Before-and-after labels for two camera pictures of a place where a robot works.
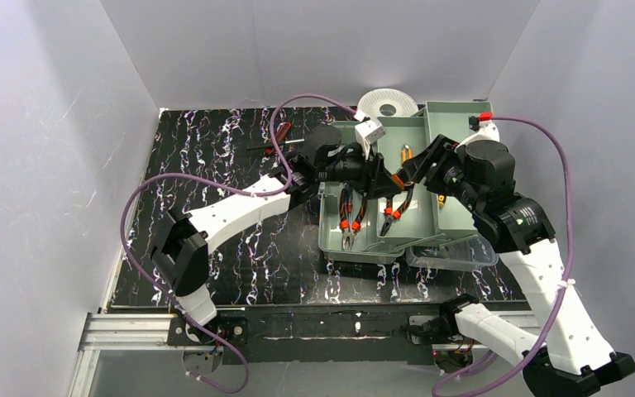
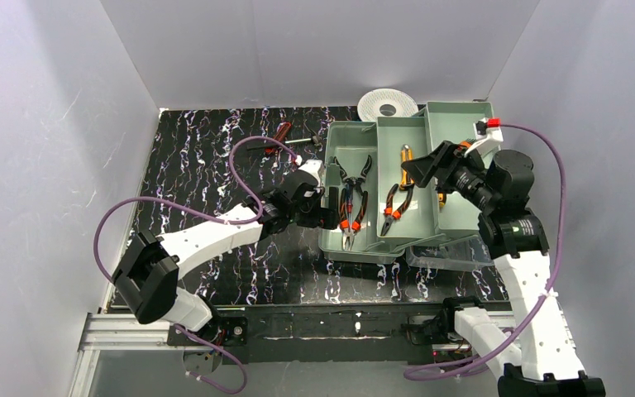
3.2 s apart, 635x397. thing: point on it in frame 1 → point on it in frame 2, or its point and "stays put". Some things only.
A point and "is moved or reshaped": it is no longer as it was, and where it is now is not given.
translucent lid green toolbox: (355, 228) stays put
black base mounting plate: (308, 332) stays put
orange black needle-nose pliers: (390, 215) stays put
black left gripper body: (369, 172) → (321, 214)
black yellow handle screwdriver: (441, 198) stays put
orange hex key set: (396, 178) is moved or reshaped
